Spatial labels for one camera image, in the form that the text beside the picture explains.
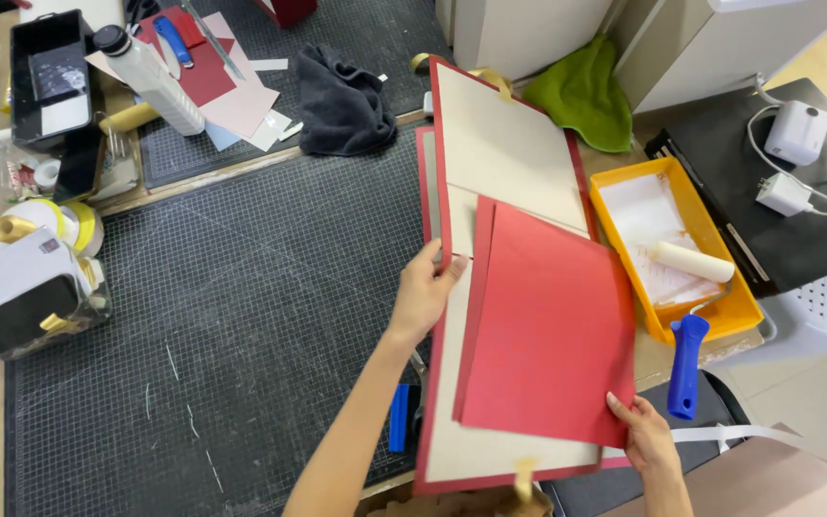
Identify large pale pink sheet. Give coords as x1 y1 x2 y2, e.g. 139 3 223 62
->
599 429 827 517

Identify dark red box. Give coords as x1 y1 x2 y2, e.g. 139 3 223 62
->
253 0 319 30

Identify metal scissors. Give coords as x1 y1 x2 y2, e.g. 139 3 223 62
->
409 349 430 436

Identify black plastic tray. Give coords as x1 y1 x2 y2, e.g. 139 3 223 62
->
9 9 96 149

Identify pink paper sheet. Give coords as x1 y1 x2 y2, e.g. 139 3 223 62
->
85 10 282 142

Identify blue-handled white paint roller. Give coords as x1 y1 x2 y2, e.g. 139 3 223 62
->
646 240 737 422

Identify gold ribbon roll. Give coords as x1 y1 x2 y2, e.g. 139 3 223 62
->
0 214 40 246

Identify white cabinet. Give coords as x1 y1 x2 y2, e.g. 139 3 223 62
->
434 0 827 117

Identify large dark gridded cutting mat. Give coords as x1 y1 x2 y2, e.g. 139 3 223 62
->
3 121 435 517

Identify metal ruler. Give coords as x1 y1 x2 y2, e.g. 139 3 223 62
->
181 0 246 82

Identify black phone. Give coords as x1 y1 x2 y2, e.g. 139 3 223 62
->
52 125 108 205

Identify red-edged grey board panel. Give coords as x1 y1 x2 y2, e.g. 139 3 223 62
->
415 125 445 247

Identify person's left hand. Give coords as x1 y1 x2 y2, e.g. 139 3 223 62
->
387 238 470 347

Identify blue scraper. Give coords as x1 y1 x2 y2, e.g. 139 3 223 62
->
388 382 422 455

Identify green cloth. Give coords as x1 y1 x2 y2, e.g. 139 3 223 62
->
522 33 634 155

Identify small white tape roll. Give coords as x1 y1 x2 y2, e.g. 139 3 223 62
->
32 157 63 191

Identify dark red paper sheet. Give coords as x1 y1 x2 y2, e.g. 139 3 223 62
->
136 6 239 109

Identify orange paint tray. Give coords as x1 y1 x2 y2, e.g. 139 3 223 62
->
589 156 765 348

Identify white and yellow tape rolls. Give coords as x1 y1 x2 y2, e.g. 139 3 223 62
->
0 197 106 261

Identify light blue paper sheet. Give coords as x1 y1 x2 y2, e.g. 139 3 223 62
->
203 120 244 153

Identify yellow handle roller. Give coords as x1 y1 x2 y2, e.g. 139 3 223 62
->
97 101 164 136

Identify blue-handled utility knife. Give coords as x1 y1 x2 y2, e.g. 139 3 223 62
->
152 15 195 71

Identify person's right hand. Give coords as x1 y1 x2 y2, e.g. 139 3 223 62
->
605 391 684 479

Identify white glue bottle black cap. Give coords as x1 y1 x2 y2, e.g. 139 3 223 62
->
92 24 207 138

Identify white power adapter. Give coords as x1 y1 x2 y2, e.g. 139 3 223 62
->
755 171 815 218

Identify white cube device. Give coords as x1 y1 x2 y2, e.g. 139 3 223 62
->
763 100 827 168

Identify small dark gridded cutting mat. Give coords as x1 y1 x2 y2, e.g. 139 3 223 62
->
137 0 452 190

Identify dark grey cloth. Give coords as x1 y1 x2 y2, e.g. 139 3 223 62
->
294 44 399 158

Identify black folder mat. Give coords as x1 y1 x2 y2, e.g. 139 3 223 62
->
645 77 827 300

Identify red-edged grey board cover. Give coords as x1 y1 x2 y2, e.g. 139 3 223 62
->
412 56 605 498

